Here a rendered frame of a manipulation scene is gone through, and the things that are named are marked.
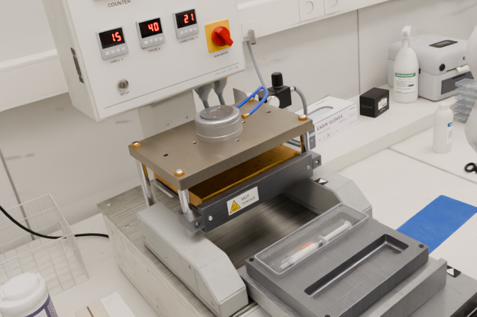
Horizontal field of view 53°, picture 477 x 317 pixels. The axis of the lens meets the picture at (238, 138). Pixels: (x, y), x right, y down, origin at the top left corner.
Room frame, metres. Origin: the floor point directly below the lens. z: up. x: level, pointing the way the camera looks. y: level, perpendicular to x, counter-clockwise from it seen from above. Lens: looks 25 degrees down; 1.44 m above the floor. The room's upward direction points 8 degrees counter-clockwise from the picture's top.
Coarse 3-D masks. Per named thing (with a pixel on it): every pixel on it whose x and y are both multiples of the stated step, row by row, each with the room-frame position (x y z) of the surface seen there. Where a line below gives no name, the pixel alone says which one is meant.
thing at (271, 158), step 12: (264, 156) 0.74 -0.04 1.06; (276, 156) 0.73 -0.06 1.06; (288, 156) 0.73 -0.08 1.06; (240, 168) 0.71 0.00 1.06; (252, 168) 0.70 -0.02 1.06; (264, 168) 0.70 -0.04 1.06; (156, 180) 0.76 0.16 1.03; (204, 180) 0.68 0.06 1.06; (216, 180) 0.68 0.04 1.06; (228, 180) 0.67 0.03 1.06; (240, 180) 0.67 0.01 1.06; (168, 192) 0.73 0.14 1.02; (192, 192) 0.65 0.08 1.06; (204, 192) 0.65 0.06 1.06; (216, 192) 0.64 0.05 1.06; (192, 204) 0.66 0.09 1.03
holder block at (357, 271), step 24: (360, 240) 0.56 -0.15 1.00; (384, 240) 0.56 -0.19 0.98; (408, 240) 0.54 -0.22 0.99; (312, 264) 0.52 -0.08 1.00; (336, 264) 0.51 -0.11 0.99; (360, 264) 0.52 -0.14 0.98; (384, 264) 0.52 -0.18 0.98; (408, 264) 0.50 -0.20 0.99; (288, 288) 0.48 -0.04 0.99; (312, 288) 0.48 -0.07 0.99; (336, 288) 0.48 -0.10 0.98; (360, 288) 0.46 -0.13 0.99; (384, 288) 0.47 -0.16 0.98; (312, 312) 0.44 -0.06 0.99; (336, 312) 0.43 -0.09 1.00; (360, 312) 0.44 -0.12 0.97
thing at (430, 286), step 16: (240, 272) 0.55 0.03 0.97; (416, 272) 0.50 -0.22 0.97; (432, 272) 0.46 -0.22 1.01; (256, 288) 0.52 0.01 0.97; (400, 288) 0.48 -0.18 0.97; (416, 288) 0.44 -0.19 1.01; (432, 288) 0.46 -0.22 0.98; (448, 288) 0.47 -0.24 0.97; (464, 288) 0.46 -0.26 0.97; (272, 304) 0.49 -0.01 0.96; (384, 304) 0.42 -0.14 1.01; (400, 304) 0.42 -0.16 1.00; (416, 304) 0.44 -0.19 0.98; (432, 304) 0.44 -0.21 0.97; (448, 304) 0.44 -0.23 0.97
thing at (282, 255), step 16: (336, 208) 0.63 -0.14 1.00; (352, 208) 0.62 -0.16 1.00; (320, 224) 0.60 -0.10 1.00; (336, 224) 0.59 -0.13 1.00; (352, 224) 0.58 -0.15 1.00; (288, 240) 0.57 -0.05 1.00; (304, 240) 0.56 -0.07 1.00; (320, 240) 0.56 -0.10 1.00; (256, 256) 0.54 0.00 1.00; (272, 256) 0.54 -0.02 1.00; (288, 256) 0.53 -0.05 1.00; (304, 256) 0.53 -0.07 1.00
